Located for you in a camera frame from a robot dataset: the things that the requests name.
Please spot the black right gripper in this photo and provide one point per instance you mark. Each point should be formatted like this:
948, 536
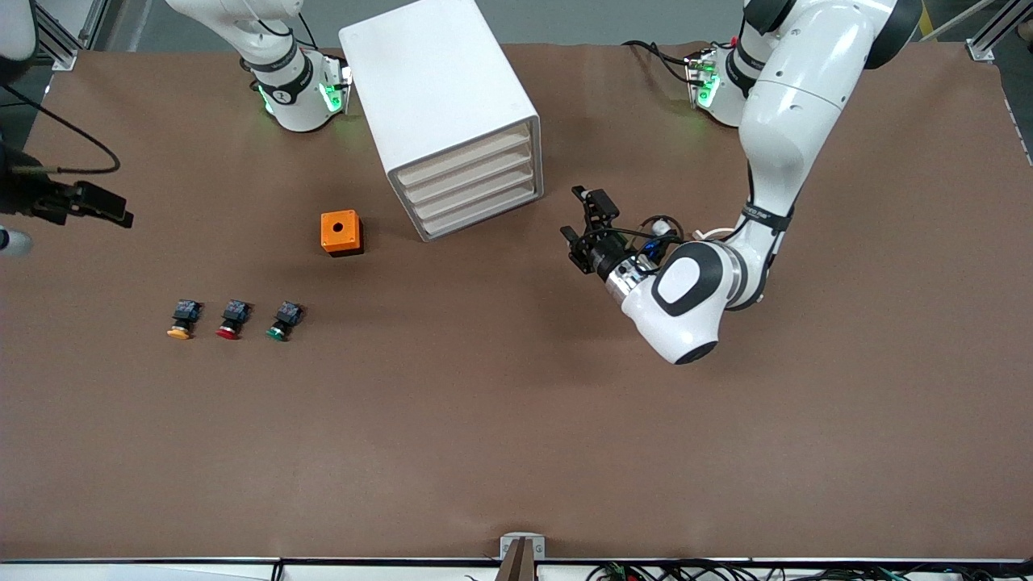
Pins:
36, 199

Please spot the brown table cover mat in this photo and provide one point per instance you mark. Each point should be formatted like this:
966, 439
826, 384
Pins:
516, 420

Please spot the brown camera post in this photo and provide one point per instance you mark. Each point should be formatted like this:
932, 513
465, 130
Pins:
518, 565

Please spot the green push button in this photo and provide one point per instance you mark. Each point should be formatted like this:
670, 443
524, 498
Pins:
286, 315

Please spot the red push button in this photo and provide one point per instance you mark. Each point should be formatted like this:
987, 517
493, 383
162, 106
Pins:
234, 313

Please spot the orange button enclosure box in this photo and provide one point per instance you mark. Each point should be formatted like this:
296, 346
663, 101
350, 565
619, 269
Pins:
329, 238

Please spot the white curved plastic piece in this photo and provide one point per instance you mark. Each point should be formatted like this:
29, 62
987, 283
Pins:
710, 235

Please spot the aluminium frame profile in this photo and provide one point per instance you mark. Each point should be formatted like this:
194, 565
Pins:
989, 40
95, 20

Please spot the grey metal bracket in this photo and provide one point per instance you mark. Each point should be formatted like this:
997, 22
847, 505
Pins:
539, 549

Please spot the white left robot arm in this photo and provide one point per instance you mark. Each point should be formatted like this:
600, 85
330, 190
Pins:
795, 121

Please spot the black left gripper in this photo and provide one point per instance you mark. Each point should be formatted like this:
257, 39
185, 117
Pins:
600, 257

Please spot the yellow push button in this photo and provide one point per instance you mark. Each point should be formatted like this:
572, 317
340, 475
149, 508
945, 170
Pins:
184, 315

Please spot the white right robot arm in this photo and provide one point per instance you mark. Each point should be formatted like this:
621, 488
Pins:
294, 93

